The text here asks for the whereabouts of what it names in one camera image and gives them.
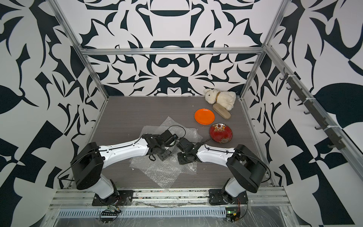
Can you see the red floral dinner plate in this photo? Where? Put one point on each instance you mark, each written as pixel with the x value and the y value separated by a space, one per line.
pixel 221 133

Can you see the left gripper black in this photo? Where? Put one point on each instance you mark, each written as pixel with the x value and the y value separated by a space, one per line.
pixel 166 155

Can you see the left electronics board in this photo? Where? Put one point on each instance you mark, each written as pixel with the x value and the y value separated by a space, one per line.
pixel 109 215

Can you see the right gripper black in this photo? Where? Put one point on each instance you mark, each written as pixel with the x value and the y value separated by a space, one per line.
pixel 180 161

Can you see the clear bubble wrap sheet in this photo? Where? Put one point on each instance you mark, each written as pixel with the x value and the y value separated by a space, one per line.
pixel 163 179
pixel 171 164
pixel 191 134

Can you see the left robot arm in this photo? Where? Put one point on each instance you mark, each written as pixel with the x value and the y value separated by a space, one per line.
pixel 87 167

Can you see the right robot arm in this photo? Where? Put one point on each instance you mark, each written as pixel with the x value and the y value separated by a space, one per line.
pixel 247 169

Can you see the orange bubble plate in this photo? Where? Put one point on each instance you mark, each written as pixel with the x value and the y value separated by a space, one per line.
pixel 204 116

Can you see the electronics board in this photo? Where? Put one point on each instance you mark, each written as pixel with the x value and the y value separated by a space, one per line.
pixel 233 214
pixel 109 215

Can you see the tan wooden brush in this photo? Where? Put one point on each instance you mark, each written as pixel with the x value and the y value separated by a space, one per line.
pixel 221 111

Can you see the aluminium frame rail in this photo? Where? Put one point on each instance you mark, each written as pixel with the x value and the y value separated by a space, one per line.
pixel 145 51

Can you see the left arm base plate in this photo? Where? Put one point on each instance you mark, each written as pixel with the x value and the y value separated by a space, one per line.
pixel 121 198

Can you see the right electronics board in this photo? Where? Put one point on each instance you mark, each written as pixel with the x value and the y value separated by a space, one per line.
pixel 233 214

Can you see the white plush bunny toy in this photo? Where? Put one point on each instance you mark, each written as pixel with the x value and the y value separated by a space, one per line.
pixel 225 98

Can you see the black wall hook rail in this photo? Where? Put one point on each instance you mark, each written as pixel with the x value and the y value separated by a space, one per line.
pixel 314 110

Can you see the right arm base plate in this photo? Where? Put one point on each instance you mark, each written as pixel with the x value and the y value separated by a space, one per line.
pixel 220 197

